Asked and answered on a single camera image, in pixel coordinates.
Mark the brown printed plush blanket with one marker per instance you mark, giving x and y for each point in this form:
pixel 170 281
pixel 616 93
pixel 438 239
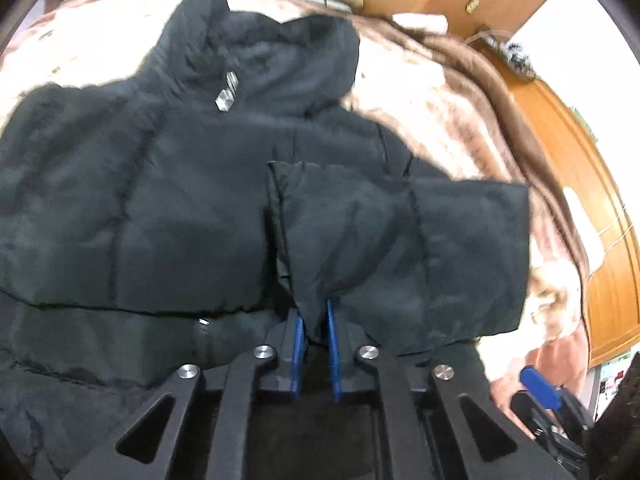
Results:
pixel 425 100

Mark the white cloth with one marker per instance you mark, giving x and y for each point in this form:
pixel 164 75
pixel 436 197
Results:
pixel 420 22

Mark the power strip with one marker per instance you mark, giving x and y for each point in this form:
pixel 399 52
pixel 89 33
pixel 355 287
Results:
pixel 515 57

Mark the wooden headboard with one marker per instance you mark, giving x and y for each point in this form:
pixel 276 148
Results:
pixel 575 160

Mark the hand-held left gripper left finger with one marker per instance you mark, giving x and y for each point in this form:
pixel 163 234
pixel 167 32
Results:
pixel 298 355

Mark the black puffer jacket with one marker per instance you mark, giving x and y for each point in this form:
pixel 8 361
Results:
pixel 175 185

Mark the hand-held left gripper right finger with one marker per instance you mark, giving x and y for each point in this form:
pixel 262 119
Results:
pixel 334 360

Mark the white pillow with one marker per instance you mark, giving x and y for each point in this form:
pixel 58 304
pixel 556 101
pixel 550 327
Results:
pixel 585 230

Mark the small socket plate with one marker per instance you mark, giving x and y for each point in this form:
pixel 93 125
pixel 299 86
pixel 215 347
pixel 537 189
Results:
pixel 472 6

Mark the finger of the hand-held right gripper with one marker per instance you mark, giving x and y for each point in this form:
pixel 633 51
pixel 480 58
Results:
pixel 540 385

